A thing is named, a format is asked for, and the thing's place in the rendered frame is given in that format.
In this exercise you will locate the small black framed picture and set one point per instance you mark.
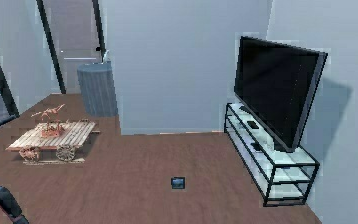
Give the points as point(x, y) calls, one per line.
point(178, 183)

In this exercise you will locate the grey ribbed bin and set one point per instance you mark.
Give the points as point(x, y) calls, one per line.
point(97, 89)

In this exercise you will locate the grey room door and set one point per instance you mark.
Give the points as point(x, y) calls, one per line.
point(75, 43)

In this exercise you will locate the orange dinosaur skeleton statue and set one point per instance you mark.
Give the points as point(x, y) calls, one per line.
point(51, 123)

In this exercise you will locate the black remote control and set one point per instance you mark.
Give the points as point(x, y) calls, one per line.
point(256, 146)
point(252, 124)

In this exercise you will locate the black glass television stand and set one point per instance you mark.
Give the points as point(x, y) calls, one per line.
point(277, 160)

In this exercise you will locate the dark curved chair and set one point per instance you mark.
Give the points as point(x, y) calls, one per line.
point(3, 201)

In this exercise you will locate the black flat television set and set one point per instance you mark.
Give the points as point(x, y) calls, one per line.
point(275, 90)

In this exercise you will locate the wooden cart coffee table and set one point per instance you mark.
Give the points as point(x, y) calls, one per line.
point(58, 136)

